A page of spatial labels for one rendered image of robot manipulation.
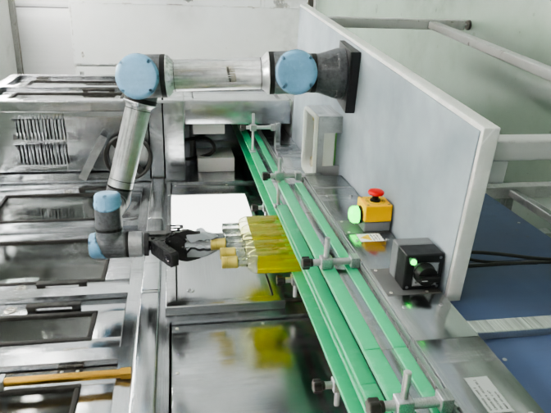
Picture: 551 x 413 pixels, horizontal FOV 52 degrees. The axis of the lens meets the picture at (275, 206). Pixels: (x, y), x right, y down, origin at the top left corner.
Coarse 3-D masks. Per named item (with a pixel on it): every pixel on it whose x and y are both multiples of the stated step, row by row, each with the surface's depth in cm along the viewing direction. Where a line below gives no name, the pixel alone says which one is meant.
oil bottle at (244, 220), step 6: (246, 216) 180; (252, 216) 180; (258, 216) 180; (264, 216) 180; (270, 216) 180; (276, 216) 180; (240, 222) 177; (246, 222) 176; (252, 222) 176; (258, 222) 176; (264, 222) 177; (270, 222) 177; (276, 222) 177; (240, 228) 176
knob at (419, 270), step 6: (426, 264) 111; (414, 270) 112; (420, 270) 111; (426, 270) 110; (432, 270) 110; (414, 276) 112; (420, 276) 110; (426, 276) 110; (432, 276) 110; (438, 276) 110; (420, 282) 110; (426, 282) 110; (432, 282) 110; (438, 282) 110
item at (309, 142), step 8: (304, 112) 194; (312, 112) 182; (304, 120) 195; (312, 120) 195; (304, 128) 196; (312, 128) 196; (304, 136) 197; (312, 136) 197; (304, 144) 198; (312, 144) 198; (304, 152) 199; (312, 152) 183; (304, 160) 200; (312, 160) 184; (304, 168) 197; (312, 168) 184
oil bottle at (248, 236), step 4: (248, 232) 169; (252, 232) 169; (256, 232) 169; (260, 232) 169; (264, 232) 169; (268, 232) 169; (272, 232) 169; (276, 232) 169; (280, 232) 169; (284, 232) 169; (244, 236) 167; (248, 236) 166; (252, 236) 166; (256, 236) 166; (260, 236) 166; (264, 236) 166; (268, 236) 166; (272, 236) 166; (276, 236) 167; (280, 236) 167; (284, 236) 167; (244, 240) 166; (248, 240) 165; (244, 244) 166
